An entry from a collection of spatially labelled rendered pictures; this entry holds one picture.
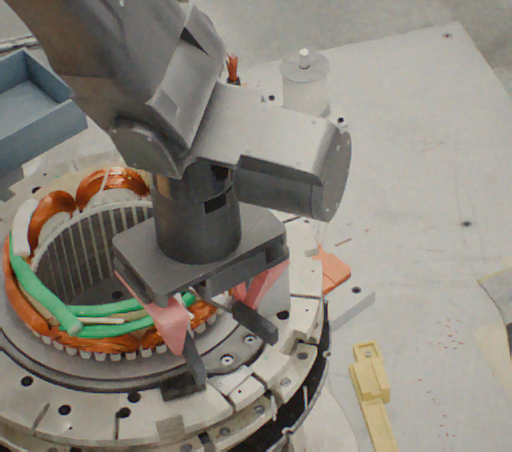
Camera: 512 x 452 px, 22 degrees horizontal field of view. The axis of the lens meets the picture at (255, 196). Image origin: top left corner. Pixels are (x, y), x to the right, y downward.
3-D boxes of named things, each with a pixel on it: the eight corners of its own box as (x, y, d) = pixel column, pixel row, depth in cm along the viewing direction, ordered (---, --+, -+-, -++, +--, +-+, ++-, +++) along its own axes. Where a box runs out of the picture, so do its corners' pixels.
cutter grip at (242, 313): (279, 341, 94) (279, 326, 93) (272, 347, 93) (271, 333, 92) (239, 312, 96) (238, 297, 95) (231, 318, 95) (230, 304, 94)
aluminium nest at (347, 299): (375, 301, 146) (375, 286, 144) (315, 344, 142) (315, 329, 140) (303, 244, 153) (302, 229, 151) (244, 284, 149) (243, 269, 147)
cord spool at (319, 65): (337, 119, 167) (336, 75, 162) (289, 130, 166) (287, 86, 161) (321, 89, 172) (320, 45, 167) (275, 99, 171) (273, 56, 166)
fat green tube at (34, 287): (87, 341, 97) (83, 325, 96) (35, 356, 96) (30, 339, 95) (47, 210, 107) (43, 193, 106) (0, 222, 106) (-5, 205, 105)
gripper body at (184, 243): (290, 248, 89) (287, 168, 84) (161, 315, 85) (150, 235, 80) (237, 195, 93) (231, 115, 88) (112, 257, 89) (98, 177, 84)
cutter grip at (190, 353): (207, 383, 91) (206, 369, 90) (196, 386, 91) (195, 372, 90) (189, 341, 94) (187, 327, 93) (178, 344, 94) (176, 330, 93)
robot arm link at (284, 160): (153, -5, 76) (100, 123, 73) (341, 32, 73) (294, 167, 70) (198, 96, 87) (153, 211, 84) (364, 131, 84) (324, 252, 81)
